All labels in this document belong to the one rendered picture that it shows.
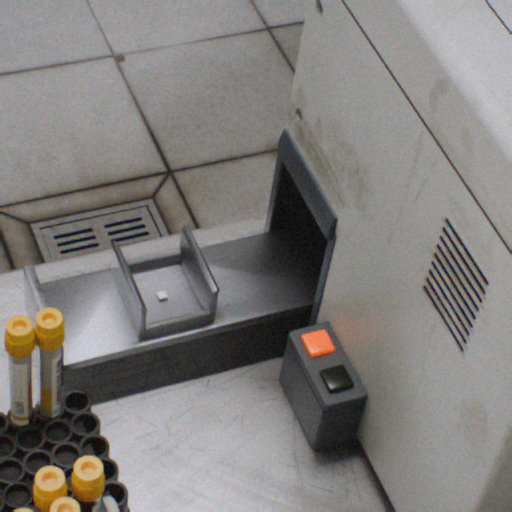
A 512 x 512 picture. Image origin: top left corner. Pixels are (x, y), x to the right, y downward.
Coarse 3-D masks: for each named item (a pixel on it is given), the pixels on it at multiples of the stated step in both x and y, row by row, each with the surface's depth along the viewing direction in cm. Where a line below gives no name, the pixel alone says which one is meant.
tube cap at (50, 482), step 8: (40, 472) 67; (48, 472) 67; (56, 472) 67; (40, 480) 67; (48, 480) 67; (56, 480) 67; (64, 480) 67; (40, 488) 66; (48, 488) 66; (56, 488) 66; (64, 488) 67; (40, 496) 67; (48, 496) 67; (56, 496) 67; (64, 496) 67; (40, 504) 67; (48, 504) 67
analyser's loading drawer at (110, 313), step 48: (192, 240) 84; (240, 240) 89; (288, 240) 89; (48, 288) 85; (96, 288) 85; (144, 288) 85; (192, 288) 86; (240, 288) 86; (288, 288) 87; (96, 336) 82; (144, 336) 83; (192, 336) 84
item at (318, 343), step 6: (324, 330) 83; (306, 336) 83; (312, 336) 83; (318, 336) 83; (324, 336) 83; (306, 342) 82; (312, 342) 82; (318, 342) 82; (324, 342) 82; (330, 342) 82; (312, 348) 82; (318, 348) 82; (324, 348) 82; (330, 348) 82; (312, 354) 82; (318, 354) 82
